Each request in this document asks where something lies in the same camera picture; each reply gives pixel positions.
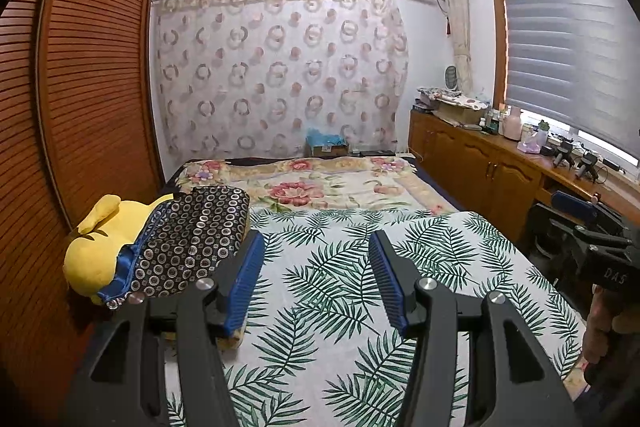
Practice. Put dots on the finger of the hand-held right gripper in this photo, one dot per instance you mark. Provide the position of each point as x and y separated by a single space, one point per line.
600 236
575 204

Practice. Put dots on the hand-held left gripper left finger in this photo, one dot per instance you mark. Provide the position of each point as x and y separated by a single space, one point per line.
245 282

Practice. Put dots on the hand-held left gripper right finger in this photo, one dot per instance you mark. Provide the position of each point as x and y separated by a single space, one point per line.
390 282

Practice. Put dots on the dark patterned satin pajama top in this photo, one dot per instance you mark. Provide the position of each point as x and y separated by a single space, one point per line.
190 237

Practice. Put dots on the person's right hand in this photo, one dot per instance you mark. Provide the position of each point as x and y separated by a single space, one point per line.
602 327

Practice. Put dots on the black office chair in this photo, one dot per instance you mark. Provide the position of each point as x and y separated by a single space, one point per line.
550 232

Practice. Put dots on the leaf print bed sheet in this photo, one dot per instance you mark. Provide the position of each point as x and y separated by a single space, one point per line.
325 267

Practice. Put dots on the pink plastic bag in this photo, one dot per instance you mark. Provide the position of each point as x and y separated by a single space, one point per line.
532 143

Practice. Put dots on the pink jug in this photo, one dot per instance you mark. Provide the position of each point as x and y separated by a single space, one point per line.
513 123

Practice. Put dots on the wooden cabinet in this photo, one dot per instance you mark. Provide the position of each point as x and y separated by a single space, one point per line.
475 162

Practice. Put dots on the dark small bottle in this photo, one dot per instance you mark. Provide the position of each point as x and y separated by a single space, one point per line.
494 123

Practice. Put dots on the floral blanket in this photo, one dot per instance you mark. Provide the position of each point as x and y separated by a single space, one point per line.
320 187

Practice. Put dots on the small cardboard box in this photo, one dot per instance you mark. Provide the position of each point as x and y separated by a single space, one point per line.
330 150

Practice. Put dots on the flat cardboard box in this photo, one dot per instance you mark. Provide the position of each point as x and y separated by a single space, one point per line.
460 116

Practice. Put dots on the yellow plush toy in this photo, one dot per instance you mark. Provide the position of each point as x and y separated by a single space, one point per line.
95 257

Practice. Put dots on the grey window blind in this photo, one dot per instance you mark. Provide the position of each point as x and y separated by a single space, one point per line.
565 47

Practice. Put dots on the blue plastic bag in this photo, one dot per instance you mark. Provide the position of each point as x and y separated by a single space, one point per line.
325 137

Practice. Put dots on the clutter pile on cabinet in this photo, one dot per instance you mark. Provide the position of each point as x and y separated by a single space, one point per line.
450 96

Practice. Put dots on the small desk fan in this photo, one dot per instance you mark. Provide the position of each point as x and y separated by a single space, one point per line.
452 78

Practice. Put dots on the tied beige curtain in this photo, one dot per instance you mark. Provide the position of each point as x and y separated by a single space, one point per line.
460 32

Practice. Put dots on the circle print curtain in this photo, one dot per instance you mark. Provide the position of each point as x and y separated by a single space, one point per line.
280 77

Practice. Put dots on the wooden louvered wardrobe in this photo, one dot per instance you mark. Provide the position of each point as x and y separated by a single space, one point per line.
90 82

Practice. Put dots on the wooden window frame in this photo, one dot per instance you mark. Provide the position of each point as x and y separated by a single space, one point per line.
496 32

